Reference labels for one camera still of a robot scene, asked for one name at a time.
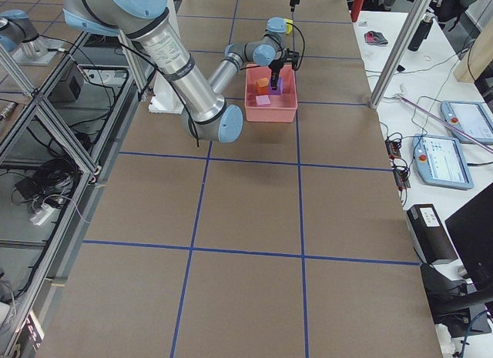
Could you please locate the pink plastic bin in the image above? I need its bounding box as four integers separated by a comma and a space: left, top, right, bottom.
244, 65, 298, 123

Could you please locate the yellow foam block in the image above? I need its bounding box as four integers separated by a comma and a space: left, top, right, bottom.
284, 18, 293, 35

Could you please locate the black water bottle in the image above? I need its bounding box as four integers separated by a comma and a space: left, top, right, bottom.
407, 14, 434, 52

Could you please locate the near teach pendant tablet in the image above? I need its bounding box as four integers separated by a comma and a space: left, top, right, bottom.
412, 135, 475, 190

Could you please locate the teach pendant tablet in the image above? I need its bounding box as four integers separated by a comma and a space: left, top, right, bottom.
412, 135, 475, 190
441, 101, 492, 145

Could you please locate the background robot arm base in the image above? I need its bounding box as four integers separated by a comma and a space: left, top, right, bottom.
1, 9, 57, 66

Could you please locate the purple foam block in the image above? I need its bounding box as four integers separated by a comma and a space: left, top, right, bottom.
268, 77, 283, 95

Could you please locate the black box with label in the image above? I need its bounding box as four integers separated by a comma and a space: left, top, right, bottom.
406, 204, 458, 266

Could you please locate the aluminium frame rail structure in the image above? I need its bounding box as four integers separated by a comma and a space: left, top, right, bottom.
1, 34, 139, 357

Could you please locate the pink foam block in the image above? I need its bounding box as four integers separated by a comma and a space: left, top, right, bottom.
256, 95, 270, 107

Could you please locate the far teach pendant tablet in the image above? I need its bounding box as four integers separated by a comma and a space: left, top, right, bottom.
441, 101, 492, 145

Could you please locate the orange foam block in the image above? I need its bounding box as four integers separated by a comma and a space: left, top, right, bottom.
255, 78, 270, 95

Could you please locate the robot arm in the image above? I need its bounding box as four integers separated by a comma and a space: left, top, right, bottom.
63, 0, 287, 143

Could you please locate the red cylinder bottle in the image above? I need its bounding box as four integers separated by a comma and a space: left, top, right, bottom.
350, 0, 364, 22

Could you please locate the aluminium frame post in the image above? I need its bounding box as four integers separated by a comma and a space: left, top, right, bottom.
368, 0, 431, 109

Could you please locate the black monitor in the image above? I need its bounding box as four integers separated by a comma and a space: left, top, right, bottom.
445, 184, 492, 288

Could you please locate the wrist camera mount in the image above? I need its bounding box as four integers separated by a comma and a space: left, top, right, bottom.
284, 49, 300, 71

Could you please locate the grey and pink cloth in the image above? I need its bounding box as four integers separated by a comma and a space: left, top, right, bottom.
364, 31, 388, 46

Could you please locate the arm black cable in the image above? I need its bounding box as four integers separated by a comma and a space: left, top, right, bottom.
238, 21, 307, 72

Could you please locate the white power strip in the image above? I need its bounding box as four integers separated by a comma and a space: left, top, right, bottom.
29, 203, 55, 226

